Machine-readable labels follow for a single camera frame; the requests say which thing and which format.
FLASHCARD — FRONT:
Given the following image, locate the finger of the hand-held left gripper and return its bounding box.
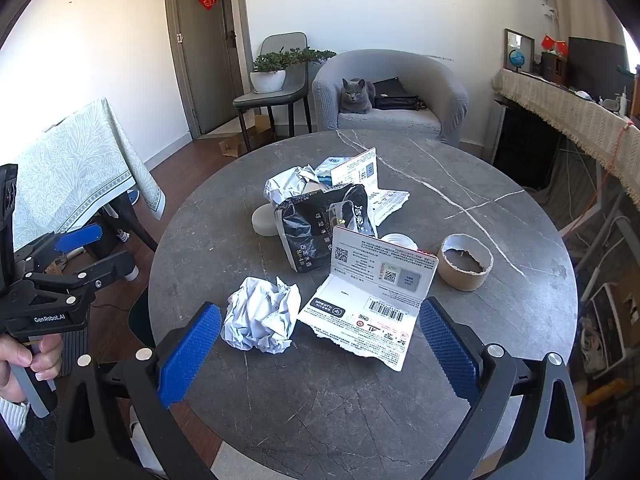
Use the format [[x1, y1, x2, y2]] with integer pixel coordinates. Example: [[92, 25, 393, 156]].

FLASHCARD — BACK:
[[25, 251, 137, 306], [14, 223, 104, 274]]

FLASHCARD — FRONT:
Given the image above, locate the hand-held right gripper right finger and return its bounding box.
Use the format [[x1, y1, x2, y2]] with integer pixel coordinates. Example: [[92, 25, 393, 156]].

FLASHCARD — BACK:
[[417, 296, 586, 480]]

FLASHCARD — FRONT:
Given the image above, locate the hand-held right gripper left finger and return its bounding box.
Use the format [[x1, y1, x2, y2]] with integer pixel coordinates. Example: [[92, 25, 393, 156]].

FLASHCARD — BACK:
[[55, 302, 223, 480]]

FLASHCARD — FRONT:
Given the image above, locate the brown cardboard tape roll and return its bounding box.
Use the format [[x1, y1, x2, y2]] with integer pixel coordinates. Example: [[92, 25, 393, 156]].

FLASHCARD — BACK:
[[436, 233, 494, 292]]

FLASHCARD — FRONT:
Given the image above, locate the white paper ball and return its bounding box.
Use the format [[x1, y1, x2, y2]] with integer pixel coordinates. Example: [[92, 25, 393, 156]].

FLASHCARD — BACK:
[[221, 276, 302, 356]]

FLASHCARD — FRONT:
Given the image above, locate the torn white cardboard package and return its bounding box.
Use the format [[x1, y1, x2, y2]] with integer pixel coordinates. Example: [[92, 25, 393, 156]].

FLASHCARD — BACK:
[[296, 225, 440, 372]]

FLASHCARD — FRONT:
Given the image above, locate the person's left hand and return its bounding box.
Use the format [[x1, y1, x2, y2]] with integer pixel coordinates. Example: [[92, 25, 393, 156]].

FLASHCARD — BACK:
[[0, 332, 65, 403]]

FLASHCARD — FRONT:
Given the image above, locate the black table leg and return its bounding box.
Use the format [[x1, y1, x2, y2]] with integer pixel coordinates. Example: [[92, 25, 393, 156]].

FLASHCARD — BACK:
[[102, 192, 158, 253]]

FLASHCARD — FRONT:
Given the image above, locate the pale patterned tablecloth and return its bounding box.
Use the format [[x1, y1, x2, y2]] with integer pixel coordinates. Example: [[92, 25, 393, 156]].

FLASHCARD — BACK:
[[12, 97, 167, 251]]

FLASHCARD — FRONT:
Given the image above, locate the white plastic lid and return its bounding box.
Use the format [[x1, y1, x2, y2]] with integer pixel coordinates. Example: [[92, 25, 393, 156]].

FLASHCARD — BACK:
[[380, 232, 420, 253]]

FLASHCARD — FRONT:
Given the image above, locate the printed paper leaflet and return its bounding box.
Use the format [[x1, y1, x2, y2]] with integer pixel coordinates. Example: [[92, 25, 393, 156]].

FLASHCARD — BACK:
[[367, 187, 411, 227]]

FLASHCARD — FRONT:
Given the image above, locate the white storage box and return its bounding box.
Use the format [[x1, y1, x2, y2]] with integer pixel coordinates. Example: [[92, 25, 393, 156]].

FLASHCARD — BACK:
[[590, 282, 636, 361]]

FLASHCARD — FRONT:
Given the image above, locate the black printed bag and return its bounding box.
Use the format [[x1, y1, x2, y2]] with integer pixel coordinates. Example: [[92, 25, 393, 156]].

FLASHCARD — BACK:
[[274, 183, 378, 274]]

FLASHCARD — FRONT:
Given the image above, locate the flat cardboard box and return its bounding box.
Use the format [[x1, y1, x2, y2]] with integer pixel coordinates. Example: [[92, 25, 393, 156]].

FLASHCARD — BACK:
[[218, 115, 276, 158]]

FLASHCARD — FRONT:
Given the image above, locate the crumpled silver white paper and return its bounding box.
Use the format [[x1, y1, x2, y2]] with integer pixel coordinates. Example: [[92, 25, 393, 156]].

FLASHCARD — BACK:
[[263, 165, 321, 206]]

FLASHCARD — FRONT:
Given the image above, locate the white blue carton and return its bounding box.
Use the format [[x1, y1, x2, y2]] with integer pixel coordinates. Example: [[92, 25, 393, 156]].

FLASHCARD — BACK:
[[314, 147, 378, 191]]

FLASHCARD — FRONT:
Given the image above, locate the grey door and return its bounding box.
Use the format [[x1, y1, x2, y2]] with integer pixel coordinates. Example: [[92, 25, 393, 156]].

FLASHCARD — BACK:
[[163, 0, 246, 136]]

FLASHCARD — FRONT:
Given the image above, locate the grey dining chair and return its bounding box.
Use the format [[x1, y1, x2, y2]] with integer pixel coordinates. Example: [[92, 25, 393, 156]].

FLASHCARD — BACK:
[[232, 32, 313, 153]]

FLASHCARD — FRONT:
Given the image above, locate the potted plant in white pot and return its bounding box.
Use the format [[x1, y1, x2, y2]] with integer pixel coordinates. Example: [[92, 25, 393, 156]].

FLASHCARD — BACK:
[[250, 46, 337, 94]]

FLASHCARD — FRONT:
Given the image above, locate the black handbag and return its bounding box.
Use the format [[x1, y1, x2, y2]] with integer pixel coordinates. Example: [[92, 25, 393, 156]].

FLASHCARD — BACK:
[[372, 77, 426, 112]]

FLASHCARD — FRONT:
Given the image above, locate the grey armchair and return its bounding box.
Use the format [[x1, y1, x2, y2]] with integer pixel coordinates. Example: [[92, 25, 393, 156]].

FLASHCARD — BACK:
[[311, 50, 470, 148]]

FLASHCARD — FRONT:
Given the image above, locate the lace cloth covered sideboard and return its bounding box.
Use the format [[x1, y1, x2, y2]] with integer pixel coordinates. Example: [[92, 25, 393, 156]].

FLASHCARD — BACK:
[[492, 67, 640, 206]]

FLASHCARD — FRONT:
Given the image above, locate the grey cat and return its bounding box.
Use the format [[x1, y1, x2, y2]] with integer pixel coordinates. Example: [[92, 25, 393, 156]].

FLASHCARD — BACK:
[[339, 77, 377, 115]]

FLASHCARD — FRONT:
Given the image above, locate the dark wooden box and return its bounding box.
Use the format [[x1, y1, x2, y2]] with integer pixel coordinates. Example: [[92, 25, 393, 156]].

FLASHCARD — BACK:
[[540, 52, 568, 83]]

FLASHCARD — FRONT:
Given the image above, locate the black monitor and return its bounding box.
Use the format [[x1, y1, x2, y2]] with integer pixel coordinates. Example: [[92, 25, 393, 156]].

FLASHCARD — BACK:
[[567, 36, 628, 96]]

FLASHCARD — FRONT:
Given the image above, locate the picture frame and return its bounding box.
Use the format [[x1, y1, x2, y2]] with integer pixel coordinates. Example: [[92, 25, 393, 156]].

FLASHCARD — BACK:
[[503, 28, 536, 72]]

